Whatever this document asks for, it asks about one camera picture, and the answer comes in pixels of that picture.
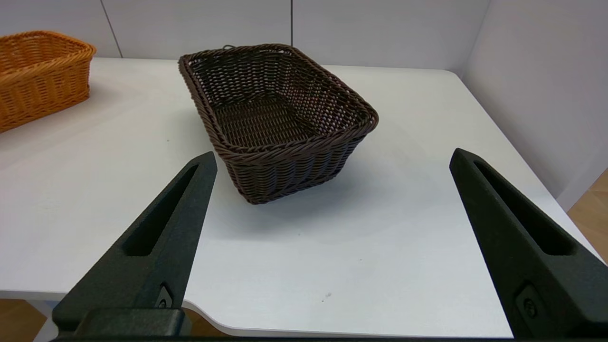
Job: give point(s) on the orange wicker basket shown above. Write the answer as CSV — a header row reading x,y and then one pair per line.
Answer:
x,y
38,80

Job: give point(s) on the dark brown wicker basket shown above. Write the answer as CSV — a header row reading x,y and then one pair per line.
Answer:
x,y
266,123

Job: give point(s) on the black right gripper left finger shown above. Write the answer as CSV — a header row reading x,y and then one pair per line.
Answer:
x,y
156,256

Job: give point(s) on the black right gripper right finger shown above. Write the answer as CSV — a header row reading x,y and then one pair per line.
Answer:
x,y
546,285

